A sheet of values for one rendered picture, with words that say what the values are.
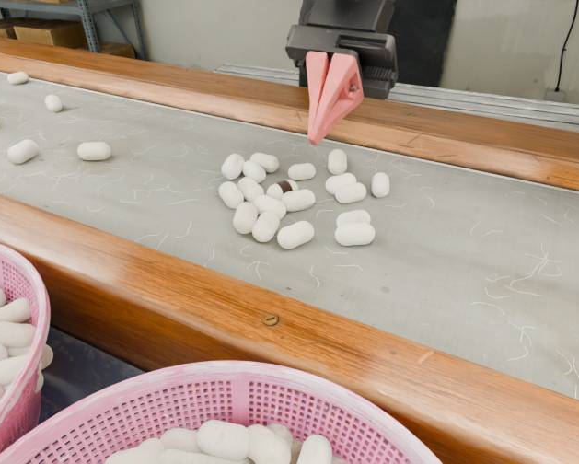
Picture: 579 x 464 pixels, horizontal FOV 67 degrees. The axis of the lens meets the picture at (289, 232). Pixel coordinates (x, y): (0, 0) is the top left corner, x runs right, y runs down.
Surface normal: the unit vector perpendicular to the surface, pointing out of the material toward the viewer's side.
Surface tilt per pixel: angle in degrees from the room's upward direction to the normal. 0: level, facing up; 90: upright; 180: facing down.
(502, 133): 0
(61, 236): 0
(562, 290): 0
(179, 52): 89
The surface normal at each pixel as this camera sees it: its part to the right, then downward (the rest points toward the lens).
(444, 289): 0.00, -0.80
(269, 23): -0.36, 0.56
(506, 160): -0.31, -0.18
